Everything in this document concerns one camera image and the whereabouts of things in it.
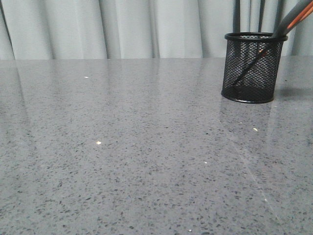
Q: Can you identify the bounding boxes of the black mesh pencil cup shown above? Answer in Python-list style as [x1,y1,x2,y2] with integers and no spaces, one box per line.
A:
[221,32,288,104]

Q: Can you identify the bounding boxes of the light grey curtain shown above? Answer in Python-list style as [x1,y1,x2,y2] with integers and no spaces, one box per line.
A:
[0,0,313,61]

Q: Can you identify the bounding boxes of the grey orange handled scissors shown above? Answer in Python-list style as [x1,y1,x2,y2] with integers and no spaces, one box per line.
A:
[232,0,313,85]

